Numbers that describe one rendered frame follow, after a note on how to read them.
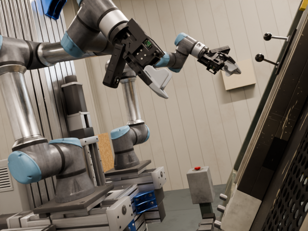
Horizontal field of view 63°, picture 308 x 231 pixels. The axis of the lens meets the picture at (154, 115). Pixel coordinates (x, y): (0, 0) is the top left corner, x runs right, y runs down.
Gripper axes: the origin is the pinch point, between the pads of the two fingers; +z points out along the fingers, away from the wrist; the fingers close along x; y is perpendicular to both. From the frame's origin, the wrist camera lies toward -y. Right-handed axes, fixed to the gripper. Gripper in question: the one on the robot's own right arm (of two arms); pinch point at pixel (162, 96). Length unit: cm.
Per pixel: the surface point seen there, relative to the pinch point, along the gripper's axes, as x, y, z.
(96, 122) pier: 345, -196, -121
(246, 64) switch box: 351, 63, -23
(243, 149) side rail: 86, -1, 35
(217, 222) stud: 27, -19, 40
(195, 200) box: 80, -39, 41
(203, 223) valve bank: 52, -33, 45
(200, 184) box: 80, -31, 35
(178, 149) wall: 367, -111, 12
